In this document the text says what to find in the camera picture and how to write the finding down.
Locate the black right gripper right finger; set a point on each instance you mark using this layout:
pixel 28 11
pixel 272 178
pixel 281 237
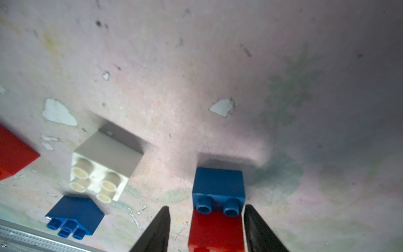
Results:
pixel 259 236

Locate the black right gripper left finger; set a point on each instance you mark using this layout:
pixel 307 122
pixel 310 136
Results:
pixel 156 237

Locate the blue lego brick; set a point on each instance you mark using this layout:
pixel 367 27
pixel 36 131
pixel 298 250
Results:
pixel 218 190
pixel 74 216

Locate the red lego brick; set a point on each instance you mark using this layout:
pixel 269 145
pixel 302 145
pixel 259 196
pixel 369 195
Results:
pixel 15 154
pixel 216 232

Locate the white lego brick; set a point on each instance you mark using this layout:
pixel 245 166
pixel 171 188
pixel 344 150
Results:
pixel 103 166

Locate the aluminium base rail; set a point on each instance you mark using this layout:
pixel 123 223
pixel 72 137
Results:
pixel 17 238

